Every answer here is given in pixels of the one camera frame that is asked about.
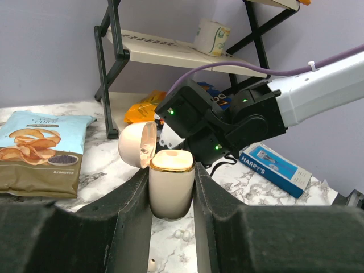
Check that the orange honey dijon chips bag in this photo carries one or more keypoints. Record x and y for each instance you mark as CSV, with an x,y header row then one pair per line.
x,y
305,2

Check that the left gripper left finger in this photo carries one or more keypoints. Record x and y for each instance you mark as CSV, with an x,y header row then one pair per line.
x,y
111,234

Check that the blue Doritos bag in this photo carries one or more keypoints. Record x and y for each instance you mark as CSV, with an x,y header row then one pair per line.
x,y
222,100

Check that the beige earbud charging case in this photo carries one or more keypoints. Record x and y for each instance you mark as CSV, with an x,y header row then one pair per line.
x,y
171,172

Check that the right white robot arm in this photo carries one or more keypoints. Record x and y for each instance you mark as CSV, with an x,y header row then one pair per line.
x,y
262,112

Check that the white hook earbud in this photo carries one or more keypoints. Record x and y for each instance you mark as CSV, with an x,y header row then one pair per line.
x,y
183,234

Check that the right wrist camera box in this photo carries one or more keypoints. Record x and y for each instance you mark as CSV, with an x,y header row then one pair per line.
x,y
166,137

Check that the orange snack bag lower shelf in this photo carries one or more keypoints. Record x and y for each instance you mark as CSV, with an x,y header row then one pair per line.
x,y
144,110

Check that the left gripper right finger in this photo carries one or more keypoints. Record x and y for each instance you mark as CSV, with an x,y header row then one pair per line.
x,y
234,237

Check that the blue Harry's razor box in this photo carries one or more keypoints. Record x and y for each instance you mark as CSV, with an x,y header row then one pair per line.
x,y
276,169

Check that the toilet paper roll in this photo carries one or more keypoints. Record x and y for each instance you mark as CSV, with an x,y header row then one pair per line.
x,y
211,37

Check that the beige stem earbud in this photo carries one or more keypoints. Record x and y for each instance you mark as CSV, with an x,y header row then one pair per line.
x,y
152,266

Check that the black frame cream shelf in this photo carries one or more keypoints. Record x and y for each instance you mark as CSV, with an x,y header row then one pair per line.
x,y
143,48

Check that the blue brown chips bag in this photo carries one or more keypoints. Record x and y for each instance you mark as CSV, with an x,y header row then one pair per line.
x,y
41,154

